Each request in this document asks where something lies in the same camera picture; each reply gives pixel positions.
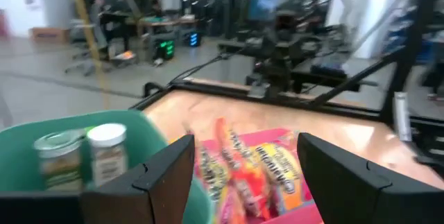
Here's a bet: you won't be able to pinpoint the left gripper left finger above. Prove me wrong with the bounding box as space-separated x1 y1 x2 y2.
0 134 196 224

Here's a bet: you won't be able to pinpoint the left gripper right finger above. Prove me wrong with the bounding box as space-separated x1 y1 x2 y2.
296 132 444 224

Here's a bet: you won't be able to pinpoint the white lid spice jar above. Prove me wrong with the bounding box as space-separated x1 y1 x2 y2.
86 123 129 188

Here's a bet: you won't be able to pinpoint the green lid spice jar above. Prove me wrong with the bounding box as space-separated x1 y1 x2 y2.
33 129 87 192

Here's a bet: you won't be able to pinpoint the beef flavor ramen packet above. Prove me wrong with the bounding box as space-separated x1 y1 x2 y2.
255 142 307 215

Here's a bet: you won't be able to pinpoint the pink translucent plastic bin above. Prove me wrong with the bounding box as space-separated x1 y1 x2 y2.
192 128 324 224

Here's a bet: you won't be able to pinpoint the chicken flavor ramen packet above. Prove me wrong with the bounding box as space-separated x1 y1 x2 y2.
214 118 272 223

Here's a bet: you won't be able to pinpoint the black computer keyboard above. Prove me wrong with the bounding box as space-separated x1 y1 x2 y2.
309 62 348 78

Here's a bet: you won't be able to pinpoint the grey office chair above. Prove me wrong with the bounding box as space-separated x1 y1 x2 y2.
64 19 114 76

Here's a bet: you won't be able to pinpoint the black computer green lights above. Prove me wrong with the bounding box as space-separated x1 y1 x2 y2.
154 38 176 61

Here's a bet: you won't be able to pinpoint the brown cardboard box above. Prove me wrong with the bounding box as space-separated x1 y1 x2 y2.
29 26 71 44

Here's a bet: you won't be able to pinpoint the black computer blue lights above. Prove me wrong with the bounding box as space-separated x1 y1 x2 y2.
188 31 203 48

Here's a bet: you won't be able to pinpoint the wooden desk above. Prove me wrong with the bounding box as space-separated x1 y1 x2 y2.
137 16 199 40

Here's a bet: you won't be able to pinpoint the black aluminium table frame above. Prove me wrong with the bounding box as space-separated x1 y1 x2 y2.
130 0 444 178

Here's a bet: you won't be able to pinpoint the teal plastic handled basket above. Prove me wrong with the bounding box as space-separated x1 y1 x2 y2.
0 109 213 224

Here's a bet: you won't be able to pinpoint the yellow hanging cable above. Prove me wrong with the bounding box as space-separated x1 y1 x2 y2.
71 0 112 111

